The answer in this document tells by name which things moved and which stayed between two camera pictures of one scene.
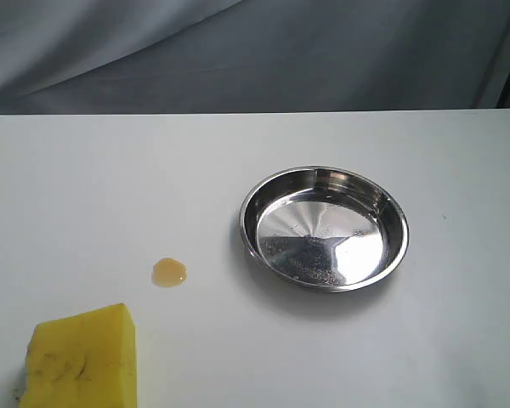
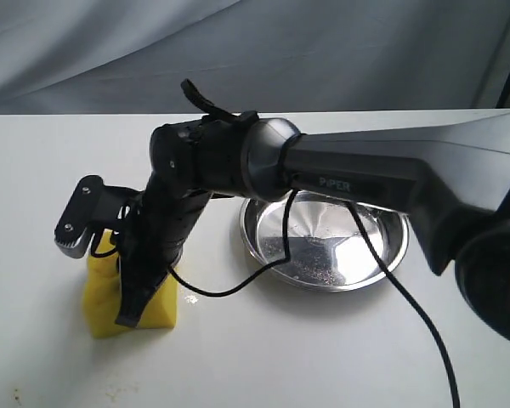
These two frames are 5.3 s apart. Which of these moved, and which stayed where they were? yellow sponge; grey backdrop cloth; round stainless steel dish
Moved: yellow sponge
Stayed: round stainless steel dish; grey backdrop cloth
